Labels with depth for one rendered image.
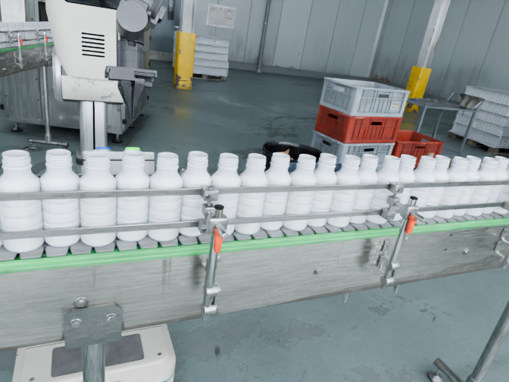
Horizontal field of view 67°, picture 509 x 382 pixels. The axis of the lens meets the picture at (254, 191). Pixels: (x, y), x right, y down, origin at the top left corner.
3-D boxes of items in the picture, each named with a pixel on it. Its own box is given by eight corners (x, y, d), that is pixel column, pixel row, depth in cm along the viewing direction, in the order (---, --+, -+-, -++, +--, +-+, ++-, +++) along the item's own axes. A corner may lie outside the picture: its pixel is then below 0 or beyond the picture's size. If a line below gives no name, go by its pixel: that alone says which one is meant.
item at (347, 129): (344, 144, 301) (351, 116, 293) (312, 129, 333) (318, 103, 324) (396, 142, 332) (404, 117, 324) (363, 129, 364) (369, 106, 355)
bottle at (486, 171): (455, 206, 114) (476, 153, 108) (476, 210, 114) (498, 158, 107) (461, 214, 109) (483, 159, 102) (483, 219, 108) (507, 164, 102)
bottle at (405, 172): (394, 211, 103) (413, 154, 97) (405, 223, 98) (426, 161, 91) (373, 211, 102) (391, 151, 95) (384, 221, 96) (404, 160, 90)
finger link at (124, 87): (156, 118, 81) (155, 73, 81) (120, 116, 79) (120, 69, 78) (151, 121, 88) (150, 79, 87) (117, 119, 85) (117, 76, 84)
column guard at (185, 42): (174, 88, 794) (178, 31, 751) (170, 85, 826) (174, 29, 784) (193, 89, 810) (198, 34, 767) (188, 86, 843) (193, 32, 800)
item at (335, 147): (337, 170, 309) (344, 144, 301) (307, 153, 341) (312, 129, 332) (388, 167, 340) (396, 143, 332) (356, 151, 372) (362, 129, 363)
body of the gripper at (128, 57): (157, 79, 81) (157, 43, 81) (106, 74, 77) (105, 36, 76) (152, 85, 87) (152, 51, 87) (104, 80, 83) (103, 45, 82)
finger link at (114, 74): (145, 117, 81) (145, 72, 80) (109, 115, 78) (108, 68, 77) (141, 120, 87) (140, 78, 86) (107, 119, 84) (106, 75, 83)
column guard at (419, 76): (408, 111, 986) (422, 67, 944) (398, 108, 1019) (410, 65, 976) (420, 112, 1003) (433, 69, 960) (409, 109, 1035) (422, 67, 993)
